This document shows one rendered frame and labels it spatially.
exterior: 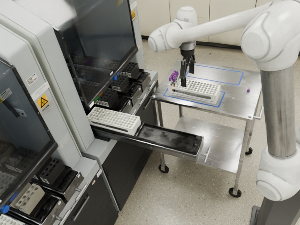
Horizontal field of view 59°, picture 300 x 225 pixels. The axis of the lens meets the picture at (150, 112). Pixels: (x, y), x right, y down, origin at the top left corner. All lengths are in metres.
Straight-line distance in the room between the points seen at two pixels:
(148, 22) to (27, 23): 2.79
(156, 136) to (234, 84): 0.61
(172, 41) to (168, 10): 2.43
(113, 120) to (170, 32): 0.57
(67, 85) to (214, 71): 0.97
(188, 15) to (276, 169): 0.78
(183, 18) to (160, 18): 2.41
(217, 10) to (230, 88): 1.90
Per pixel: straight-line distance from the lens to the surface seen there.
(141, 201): 2.14
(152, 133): 1.45
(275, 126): 1.05
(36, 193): 1.32
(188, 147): 1.37
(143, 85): 1.81
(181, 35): 1.21
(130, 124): 1.43
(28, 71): 1.13
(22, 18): 1.21
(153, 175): 2.25
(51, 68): 1.21
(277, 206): 1.66
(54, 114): 1.27
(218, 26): 1.17
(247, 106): 1.58
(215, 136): 2.12
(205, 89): 1.58
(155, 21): 3.80
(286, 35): 0.87
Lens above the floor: 1.86
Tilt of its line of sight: 43 degrees down
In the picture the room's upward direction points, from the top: 9 degrees counter-clockwise
